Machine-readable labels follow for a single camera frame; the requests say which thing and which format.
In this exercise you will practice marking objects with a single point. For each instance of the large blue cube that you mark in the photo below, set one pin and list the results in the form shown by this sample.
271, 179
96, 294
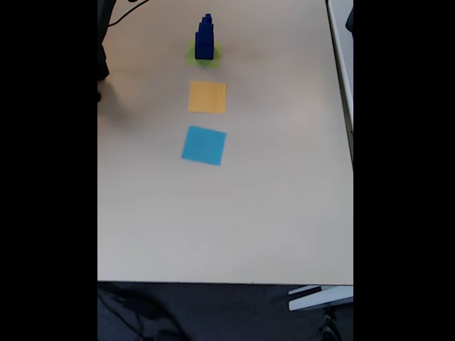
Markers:
203, 49

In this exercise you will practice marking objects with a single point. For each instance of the medium blue cube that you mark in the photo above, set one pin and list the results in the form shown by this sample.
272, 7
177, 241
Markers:
202, 33

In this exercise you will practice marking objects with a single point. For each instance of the small blue cube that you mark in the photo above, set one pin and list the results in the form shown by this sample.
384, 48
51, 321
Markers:
207, 24

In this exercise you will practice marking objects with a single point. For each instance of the light blue paper square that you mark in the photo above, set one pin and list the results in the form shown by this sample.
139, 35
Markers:
204, 145

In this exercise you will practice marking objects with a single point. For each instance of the orange paper square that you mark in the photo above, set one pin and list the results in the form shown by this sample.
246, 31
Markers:
207, 97

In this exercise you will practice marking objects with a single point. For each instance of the green paper square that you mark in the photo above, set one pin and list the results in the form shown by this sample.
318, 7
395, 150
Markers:
204, 63

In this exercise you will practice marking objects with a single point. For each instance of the white table leg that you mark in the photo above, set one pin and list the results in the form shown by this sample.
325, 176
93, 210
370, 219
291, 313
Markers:
320, 300

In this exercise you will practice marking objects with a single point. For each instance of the white neighbouring table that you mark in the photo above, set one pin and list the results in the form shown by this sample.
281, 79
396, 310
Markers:
343, 53

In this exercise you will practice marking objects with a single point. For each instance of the dark blue chair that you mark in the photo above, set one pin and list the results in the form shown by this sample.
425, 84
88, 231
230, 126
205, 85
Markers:
350, 19

